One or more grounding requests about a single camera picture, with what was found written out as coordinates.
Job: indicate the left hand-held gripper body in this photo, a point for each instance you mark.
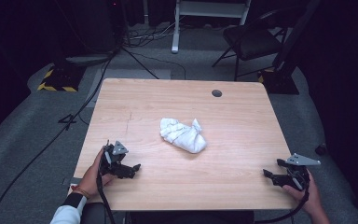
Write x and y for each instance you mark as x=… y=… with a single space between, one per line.
x=110 y=160

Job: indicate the large black box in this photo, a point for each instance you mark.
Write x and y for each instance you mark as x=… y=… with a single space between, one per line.
x=96 y=28

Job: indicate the white cloth with coloured stitching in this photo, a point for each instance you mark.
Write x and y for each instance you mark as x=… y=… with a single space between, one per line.
x=183 y=135

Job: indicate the person's dark lap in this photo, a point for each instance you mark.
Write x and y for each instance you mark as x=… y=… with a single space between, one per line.
x=189 y=217

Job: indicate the black stand pole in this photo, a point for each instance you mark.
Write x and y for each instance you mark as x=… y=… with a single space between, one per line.
x=295 y=34

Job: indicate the person's right hand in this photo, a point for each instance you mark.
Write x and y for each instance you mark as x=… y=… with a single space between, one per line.
x=310 y=197

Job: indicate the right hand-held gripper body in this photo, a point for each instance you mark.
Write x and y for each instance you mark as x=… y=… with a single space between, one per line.
x=300 y=175

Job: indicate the grey table grommet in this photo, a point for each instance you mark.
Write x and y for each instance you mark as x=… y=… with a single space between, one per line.
x=217 y=93

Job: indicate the white metal stand frame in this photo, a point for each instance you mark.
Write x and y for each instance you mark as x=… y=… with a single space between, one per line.
x=176 y=31

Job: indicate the person's left hand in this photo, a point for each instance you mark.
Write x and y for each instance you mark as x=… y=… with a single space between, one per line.
x=91 y=182

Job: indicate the black folding chair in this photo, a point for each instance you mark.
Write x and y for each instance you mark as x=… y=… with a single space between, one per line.
x=251 y=42

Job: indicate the black yellow striped stand base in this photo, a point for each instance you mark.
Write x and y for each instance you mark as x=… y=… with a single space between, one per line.
x=62 y=77
x=281 y=82

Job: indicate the orange wristband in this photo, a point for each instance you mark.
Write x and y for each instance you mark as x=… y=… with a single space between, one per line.
x=81 y=191

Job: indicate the small black floor object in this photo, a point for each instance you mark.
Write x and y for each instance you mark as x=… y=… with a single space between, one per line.
x=321 y=149

